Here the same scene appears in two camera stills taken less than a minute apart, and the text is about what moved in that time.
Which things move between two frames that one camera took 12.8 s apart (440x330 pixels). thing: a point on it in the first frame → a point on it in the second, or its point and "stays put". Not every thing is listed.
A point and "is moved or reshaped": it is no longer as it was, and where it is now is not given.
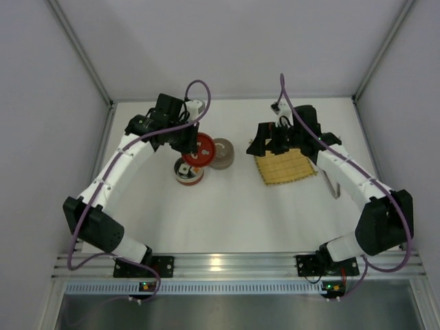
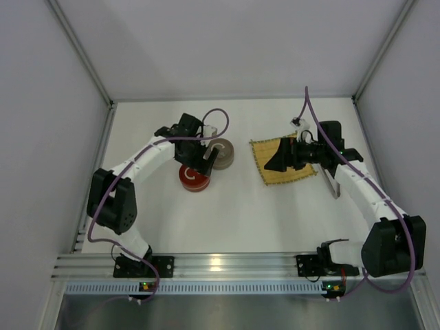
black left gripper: x=188 y=144 → x=200 y=161
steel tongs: x=335 y=194 stays put
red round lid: x=205 y=152 is moved or reshaped
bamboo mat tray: x=285 y=168 stays put
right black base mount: x=319 y=265 stays put
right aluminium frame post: x=405 y=9 stays put
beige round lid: x=225 y=152 stays put
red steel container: x=187 y=179 → x=196 y=189
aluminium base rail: x=231 y=266 stays put
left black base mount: x=163 y=265 stays put
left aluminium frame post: x=81 y=49 stays put
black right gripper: x=271 y=139 → x=292 y=155
